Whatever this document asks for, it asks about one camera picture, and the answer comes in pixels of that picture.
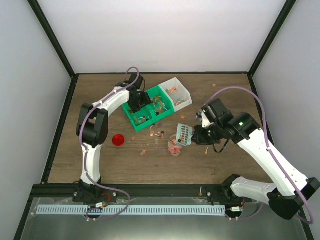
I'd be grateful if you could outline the light blue slotted scoop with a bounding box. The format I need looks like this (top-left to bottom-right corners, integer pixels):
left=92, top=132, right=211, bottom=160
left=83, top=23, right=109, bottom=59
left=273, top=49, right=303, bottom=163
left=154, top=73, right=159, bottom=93
left=176, top=123, right=194, bottom=147

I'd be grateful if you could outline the green candy bin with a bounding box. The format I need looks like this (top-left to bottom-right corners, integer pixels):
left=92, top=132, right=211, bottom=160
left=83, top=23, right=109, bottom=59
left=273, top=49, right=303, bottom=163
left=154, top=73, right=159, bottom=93
left=146, top=86, right=175, bottom=122
left=122, top=103, right=156, bottom=132

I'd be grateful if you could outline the clear plastic cup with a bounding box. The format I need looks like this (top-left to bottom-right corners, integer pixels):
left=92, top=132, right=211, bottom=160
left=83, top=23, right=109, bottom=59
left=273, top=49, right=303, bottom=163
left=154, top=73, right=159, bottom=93
left=167, top=134, right=183, bottom=157

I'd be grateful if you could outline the white candy bin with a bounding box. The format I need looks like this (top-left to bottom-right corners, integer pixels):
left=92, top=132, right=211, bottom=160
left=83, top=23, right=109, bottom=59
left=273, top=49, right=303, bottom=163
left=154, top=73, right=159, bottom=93
left=159, top=77, right=193, bottom=112

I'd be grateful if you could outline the red round lid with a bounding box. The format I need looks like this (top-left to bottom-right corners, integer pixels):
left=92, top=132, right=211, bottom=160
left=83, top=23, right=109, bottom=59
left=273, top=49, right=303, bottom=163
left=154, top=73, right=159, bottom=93
left=112, top=134, right=125, bottom=147

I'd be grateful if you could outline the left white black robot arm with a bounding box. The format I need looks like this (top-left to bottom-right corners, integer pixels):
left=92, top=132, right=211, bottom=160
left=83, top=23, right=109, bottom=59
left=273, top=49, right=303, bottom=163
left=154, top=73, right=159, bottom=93
left=76, top=73, right=151, bottom=202

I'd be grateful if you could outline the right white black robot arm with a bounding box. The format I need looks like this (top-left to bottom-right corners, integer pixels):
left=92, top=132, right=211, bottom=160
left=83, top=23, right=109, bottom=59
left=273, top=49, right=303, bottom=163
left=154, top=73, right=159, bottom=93
left=191, top=99, right=320, bottom=220

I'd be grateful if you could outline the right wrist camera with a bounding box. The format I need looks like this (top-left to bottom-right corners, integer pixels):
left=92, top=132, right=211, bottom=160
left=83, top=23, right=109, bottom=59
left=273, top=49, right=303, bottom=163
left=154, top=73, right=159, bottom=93
left=196, top=110, right=211, bottom=129

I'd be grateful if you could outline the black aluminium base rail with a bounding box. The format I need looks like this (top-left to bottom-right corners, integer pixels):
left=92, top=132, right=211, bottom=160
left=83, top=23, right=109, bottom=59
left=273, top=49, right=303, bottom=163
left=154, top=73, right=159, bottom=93
left=30, top=183, right=252, bottom=204

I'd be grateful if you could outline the orange lollipop on rail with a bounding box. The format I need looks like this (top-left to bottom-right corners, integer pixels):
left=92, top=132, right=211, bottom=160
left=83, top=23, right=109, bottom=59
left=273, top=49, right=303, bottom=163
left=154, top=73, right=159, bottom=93
left=198, top=187, right=203, bottom=197

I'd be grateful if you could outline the black frame post left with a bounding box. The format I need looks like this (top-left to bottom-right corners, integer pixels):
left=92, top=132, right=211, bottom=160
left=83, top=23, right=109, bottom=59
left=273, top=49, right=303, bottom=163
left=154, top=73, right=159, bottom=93
left=27, top=0, right=76, bottom=79

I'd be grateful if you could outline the black frame post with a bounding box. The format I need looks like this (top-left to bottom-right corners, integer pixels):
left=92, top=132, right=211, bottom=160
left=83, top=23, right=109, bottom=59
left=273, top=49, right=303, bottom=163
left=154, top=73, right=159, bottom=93
left=27, top=0, right=76, bottom=79
left=248, top=0, right=297, bottom=77

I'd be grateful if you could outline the light blue slotted cable duct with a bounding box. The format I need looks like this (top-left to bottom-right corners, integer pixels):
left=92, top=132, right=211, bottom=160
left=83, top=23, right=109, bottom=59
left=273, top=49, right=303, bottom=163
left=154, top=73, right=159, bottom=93
left=35, top=204, right=226, bottom=216

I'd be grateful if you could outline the black frame post right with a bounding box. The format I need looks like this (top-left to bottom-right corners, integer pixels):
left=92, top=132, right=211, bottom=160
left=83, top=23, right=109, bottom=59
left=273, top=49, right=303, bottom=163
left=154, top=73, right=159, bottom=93
left=248, top=0, right=297, bottom=77

